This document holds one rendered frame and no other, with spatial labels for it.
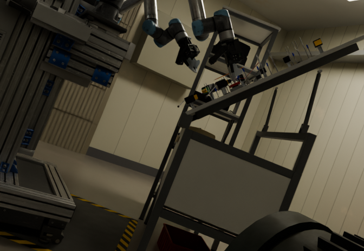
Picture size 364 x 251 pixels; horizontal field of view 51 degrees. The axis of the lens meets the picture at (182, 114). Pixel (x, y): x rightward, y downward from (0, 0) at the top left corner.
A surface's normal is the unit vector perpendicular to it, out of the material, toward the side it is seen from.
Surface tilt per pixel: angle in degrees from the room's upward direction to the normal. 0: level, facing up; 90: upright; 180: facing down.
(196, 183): 90
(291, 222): 25
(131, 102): 90
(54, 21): 90
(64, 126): 90
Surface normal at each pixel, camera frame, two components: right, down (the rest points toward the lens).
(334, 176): -0.83, -0.35
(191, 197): 0.01, -0.04
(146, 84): 0.42, 0.14
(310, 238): 0.01, -0.98
